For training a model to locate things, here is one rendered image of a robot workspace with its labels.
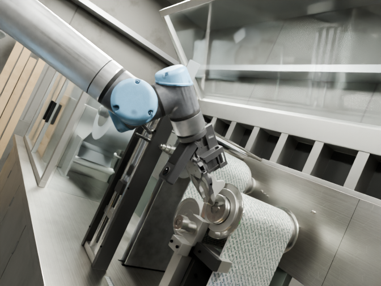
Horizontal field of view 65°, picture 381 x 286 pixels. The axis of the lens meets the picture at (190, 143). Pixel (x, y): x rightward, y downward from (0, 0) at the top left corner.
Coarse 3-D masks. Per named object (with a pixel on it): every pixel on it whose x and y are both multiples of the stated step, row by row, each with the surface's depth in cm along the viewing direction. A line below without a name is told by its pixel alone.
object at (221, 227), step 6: (222, 192) 80; (228, 192) 78; (228, 198) 78; (234, 198) 76; (234, 204) 75; (234, 210) 75; (228, 216) 75; (234, 216) 74; (210, 222) 79; (228, 222) 75; (210, 228) 79; (216, 228) 77; (222, 228) 75
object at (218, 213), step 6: (216, 198) 79; (222, 198) 77; (216, 204) 78; (222, 204) 76; (228, 204) 76; (210, 210) 79; (216, 210) 77; (222, 210) 76; (228, 210) 76; (210, 216) 78; (216, 216) 77; (222, 216) 75; (216, 222) 76; (222, 222) 76
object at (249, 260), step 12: (228, 240) 74; (240, 240) 76; (228, 252) 75; (240, 252) 77; (252, 252) 80; (264, 252) 82; (276, 252) 85; (240, 264) 78; (252, 264) 81; (264, 264) 84; (276, 264) 87; (216, 276) 74; (228, 276) 77; (240, 276) 79; (252, 276) 82; (264, 276) 85
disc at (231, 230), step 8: (232, 184) 79; (240, 192) 76; (240, 200) 75; (240, 208) 74; (240, 216) 73; (232, 224) 74; (208, 232) 79; (216, 232) 77; (224, 232) 75; (232, 232) 73
